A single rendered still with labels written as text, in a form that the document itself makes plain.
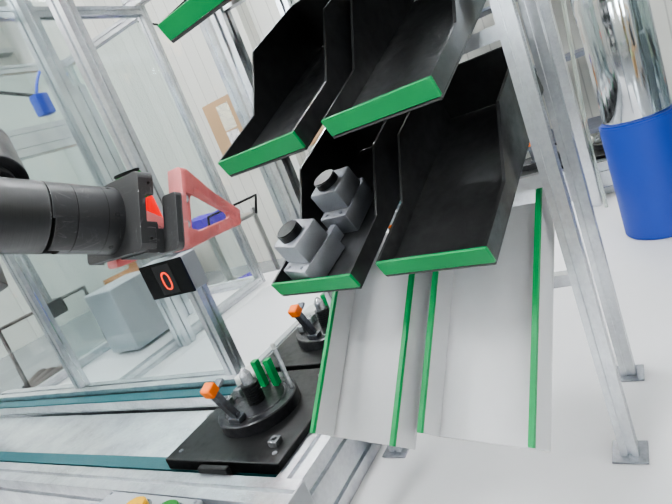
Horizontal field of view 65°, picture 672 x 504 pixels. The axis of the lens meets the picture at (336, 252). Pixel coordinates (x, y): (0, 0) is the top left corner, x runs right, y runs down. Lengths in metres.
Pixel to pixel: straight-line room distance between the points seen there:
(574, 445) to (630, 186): 0.70
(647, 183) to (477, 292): 0.73
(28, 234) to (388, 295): 0.45
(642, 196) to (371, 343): 0.81
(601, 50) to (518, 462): 0.86
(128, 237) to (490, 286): 0.41
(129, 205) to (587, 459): 0.62
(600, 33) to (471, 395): 0.87
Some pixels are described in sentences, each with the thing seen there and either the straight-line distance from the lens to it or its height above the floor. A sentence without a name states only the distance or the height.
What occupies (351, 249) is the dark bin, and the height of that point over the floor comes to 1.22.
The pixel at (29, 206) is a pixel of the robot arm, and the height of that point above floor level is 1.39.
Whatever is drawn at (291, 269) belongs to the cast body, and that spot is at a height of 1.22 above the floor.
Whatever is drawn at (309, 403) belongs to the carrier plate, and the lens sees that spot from 0.87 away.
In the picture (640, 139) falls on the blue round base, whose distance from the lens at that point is 1.30.
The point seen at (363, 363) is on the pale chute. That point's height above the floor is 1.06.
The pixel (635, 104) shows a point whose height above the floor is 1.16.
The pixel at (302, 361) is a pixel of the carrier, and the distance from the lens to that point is 1.02.
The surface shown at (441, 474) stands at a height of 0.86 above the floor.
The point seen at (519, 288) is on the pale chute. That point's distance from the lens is 0.64.
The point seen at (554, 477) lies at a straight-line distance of 0.76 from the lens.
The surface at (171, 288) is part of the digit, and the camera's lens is 1.05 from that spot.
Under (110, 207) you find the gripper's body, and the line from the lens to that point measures 0.46.
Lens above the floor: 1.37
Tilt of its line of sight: 13 degrees down
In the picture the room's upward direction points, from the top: 22 degrees counter-clockwise
